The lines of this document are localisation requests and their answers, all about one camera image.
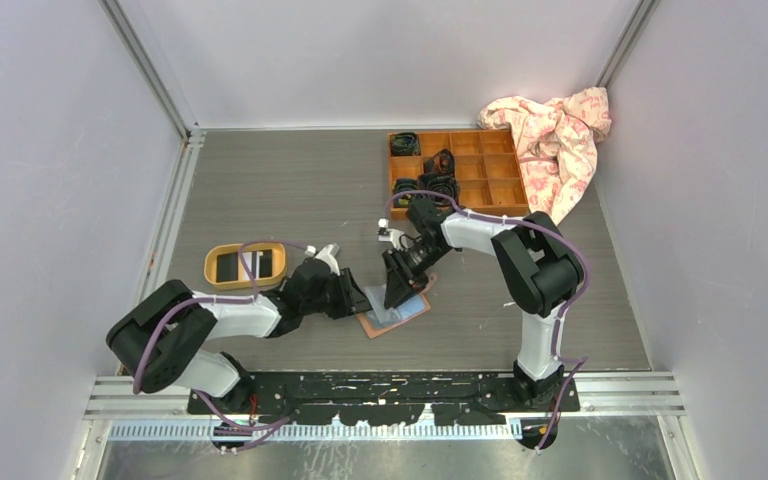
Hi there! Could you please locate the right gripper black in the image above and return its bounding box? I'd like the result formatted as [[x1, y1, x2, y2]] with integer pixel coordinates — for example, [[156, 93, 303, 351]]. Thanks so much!
[[382, 240, 449, 310]]

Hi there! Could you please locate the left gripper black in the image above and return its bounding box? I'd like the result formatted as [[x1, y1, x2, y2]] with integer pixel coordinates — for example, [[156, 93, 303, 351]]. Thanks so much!
[[301, 267, 374, 318]]

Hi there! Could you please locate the brown leather card holder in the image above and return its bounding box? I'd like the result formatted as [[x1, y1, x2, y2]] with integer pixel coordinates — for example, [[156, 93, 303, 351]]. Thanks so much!
[[356, 273, 438, 339]]

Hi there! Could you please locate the yellow oval card tray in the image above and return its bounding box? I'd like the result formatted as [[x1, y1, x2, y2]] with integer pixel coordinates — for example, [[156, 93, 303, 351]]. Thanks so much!
[[203, 242, 288, 290]]

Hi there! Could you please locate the silver striped credit card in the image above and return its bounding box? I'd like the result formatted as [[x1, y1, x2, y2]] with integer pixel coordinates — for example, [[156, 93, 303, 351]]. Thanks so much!
[[239, 250, 262, 282]]

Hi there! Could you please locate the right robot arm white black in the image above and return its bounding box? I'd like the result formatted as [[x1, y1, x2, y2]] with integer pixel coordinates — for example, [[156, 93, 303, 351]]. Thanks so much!
[[382, 198, 587, 411]]

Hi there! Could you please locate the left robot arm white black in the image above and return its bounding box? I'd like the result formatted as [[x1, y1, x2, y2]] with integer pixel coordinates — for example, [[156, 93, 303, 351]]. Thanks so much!
[[105, 258, 372, 413]]

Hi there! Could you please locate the black card in tray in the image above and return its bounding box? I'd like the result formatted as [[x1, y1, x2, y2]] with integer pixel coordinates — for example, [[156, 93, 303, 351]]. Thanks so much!
[[215, 252, 239, 284]]

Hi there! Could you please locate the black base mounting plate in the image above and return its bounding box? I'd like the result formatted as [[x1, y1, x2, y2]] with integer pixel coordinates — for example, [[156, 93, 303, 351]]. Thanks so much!
[[219, 371, 558, 426]]

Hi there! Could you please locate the rolled dark tie bottom-left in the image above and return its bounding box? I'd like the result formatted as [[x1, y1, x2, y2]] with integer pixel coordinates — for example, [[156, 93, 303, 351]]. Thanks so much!
[[392, 178, 424, 208]]

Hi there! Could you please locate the rolled dark tie bottom-middle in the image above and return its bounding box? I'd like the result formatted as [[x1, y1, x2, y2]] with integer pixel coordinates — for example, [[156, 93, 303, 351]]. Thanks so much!
[[418, 173, 460, 206]]

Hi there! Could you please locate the rolled dark tie middle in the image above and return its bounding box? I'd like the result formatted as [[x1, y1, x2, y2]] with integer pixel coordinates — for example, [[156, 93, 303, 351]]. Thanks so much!
[[423, 148, 456, 176]]

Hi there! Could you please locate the rolled dark tie top-left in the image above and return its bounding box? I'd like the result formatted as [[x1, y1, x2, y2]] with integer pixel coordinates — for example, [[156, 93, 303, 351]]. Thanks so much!
[[389, 131, 421, 157]]

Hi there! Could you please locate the wooden compartment organizer box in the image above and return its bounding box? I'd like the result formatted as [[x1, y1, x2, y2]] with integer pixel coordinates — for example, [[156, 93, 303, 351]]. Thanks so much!
[[387, 129, 529, 219]]

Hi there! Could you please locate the pink floral crumpled cloth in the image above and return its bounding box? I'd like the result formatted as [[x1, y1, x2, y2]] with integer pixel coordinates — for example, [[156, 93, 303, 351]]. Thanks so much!
[[477, 87, 612, 224]]

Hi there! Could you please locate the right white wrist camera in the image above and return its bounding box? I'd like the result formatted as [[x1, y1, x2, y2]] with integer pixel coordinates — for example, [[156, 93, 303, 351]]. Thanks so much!
[[377, 218, 408, 250]]

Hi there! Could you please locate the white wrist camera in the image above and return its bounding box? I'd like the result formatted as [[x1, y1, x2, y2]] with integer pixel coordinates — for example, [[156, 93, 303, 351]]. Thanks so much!
[[377, 218, 408, 250], [314, 243, 340, 275]]

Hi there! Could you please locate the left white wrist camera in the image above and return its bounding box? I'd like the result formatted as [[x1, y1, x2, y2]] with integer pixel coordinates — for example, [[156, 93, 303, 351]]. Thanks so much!
[[314, 243, 340, 275]]

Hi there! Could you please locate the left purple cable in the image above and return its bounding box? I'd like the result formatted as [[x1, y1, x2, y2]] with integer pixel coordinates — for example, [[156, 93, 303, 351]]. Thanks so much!
[[132, 239, 319, 452]]

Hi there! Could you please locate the purple cable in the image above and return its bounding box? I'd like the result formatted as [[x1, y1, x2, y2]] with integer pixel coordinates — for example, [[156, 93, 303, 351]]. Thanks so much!
[[383, 190, 592, 452], [132, 239, 319, 452]]

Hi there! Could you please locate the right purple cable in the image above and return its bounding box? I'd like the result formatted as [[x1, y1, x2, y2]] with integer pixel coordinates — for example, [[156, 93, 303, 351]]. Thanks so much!
[[383, 190, 592, 452]]

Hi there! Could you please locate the aluminium frame rail front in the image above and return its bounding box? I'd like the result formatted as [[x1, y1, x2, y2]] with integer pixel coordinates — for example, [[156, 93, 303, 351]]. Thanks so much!
[[85, 371, 685, 448]]

